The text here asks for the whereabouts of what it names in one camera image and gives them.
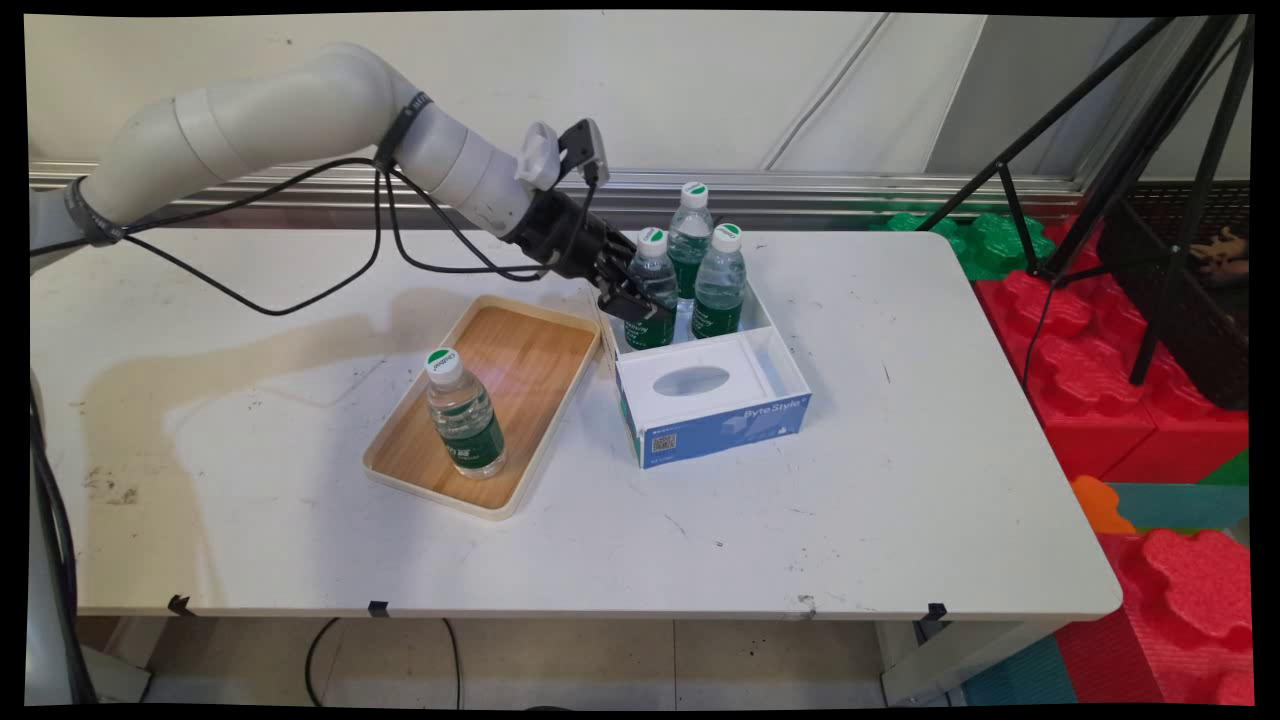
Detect red foam puzzle piece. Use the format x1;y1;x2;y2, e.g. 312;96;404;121
1055;528;1254;706

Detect brown toy animal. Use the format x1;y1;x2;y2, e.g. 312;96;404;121
1188;228;1251;277

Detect white table leg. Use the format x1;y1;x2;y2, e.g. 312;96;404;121
75;617;169;703
880;620;1063;707

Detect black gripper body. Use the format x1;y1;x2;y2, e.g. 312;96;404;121
503;188;639;285

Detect water bottle with green label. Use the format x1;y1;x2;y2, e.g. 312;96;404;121
622;227;680;352
690;223;748;341
666;182;717;301
424;347;508;480

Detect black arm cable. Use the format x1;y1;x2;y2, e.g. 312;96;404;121
30;155;603;317

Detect teal foam mat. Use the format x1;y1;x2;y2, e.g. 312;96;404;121
1105;483;1251;533

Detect black mesh crate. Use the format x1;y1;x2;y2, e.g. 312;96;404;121
1097;180;1251;411

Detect large red foam block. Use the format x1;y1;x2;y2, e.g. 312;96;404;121
975;215;1251;483

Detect black tripod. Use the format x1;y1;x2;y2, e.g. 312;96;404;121
915;15;1253;387

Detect white and blue cardboard box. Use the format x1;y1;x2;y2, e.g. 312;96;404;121
585;238;813;469

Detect black tripod cable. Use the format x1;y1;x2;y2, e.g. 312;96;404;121
1020;268;1063;393

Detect orange foam piece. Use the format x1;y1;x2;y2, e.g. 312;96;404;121
1070;475;1137;536

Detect black cable under table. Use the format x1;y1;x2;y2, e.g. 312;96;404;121
304;617;464;709

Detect blue foam mat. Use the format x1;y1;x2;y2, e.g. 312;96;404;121
960;635;1077;707

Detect green foam pieces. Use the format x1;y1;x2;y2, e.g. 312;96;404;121
868;205;1057;283

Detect aluminium wall rail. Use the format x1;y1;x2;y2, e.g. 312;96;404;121
30;160;1087;233

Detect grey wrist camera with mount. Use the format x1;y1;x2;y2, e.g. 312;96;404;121
516;118;611;193

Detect wooden tray with cream rim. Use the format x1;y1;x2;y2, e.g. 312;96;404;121
362;295;603;521

